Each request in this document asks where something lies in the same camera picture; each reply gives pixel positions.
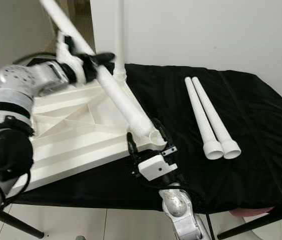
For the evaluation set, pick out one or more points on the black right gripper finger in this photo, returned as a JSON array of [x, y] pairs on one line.
[[163, 136], [133, 152]]

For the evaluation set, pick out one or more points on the white plastic children table top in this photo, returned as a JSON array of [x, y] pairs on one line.
[[85, 127]]

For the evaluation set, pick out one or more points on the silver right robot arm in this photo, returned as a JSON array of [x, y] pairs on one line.
[[178, 210]]

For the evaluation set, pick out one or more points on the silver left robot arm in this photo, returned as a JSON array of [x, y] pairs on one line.
[[10, 150]]

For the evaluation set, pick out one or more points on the pink cloth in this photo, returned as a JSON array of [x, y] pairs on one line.
[[251, 212]]

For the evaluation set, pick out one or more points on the black metal table leg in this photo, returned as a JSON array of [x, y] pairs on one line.
[[18, 225], [251, 226]]

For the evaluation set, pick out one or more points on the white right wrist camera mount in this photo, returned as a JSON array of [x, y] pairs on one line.
[[156, 167]]

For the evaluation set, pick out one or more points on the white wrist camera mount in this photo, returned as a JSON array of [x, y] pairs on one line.
[[68, 55], [156, 167]]

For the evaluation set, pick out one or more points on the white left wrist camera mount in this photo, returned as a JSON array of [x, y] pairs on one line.
[[68, 55]]

